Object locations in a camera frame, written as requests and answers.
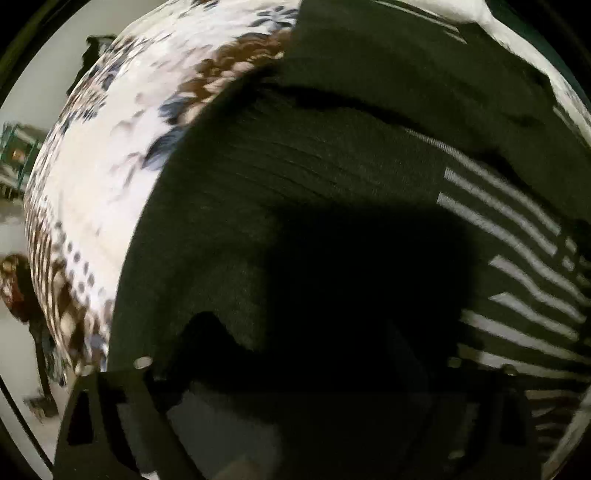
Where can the white floral printed bedsheet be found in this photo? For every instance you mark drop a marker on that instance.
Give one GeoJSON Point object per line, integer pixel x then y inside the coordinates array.
{"type": "Point", "coordinates": [115, 161]}

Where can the brown patterned cloth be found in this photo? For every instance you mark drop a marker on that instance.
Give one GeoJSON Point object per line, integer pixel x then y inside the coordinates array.
{"type": "Point", "coordinates": [14, 286]}

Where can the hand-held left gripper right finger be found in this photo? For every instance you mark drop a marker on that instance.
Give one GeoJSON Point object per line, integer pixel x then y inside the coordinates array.
{"type": "Point", "coordinates": [489, 415]}

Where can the dark wall-hung object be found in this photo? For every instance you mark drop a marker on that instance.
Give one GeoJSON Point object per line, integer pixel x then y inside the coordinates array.
{"type": "Point", "coordinates": [94, 53]}

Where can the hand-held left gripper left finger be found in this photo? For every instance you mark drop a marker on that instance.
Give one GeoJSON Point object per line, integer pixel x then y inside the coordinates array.
{"type": "Point", "coordinates": [138, 415]}

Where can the green metal rack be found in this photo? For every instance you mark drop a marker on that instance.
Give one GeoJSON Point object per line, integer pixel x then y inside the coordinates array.
{"type": "Point", "coordinates": [21, 154]}

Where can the dark green white-striped garment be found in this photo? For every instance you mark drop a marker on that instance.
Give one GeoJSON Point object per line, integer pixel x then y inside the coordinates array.
{"type": "Point", "coordinates": [323, 161]}

